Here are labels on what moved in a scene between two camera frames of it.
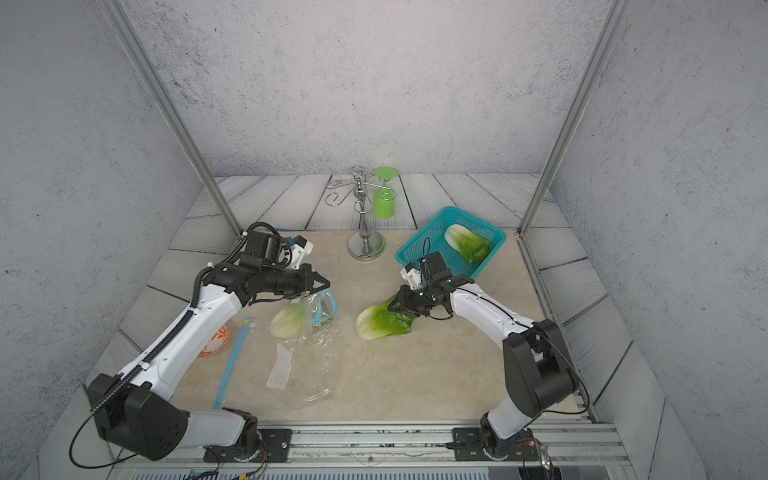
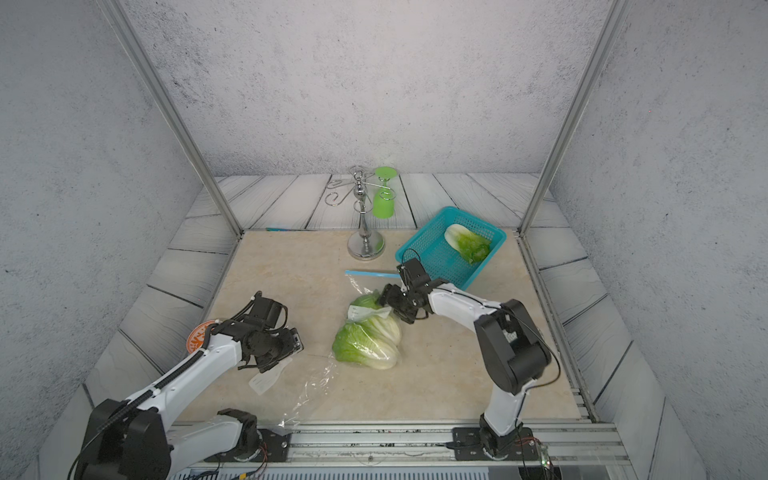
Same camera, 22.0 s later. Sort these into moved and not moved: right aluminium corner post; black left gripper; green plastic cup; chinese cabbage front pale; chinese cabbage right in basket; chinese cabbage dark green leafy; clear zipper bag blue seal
Moved: chinese cabbage dark green leafy; chinese cabbage front pale; clear zipper bag blue seal; black left gripper
Not moved: chinese cabbage right in basket; green plastic cup; right aluminium corner post
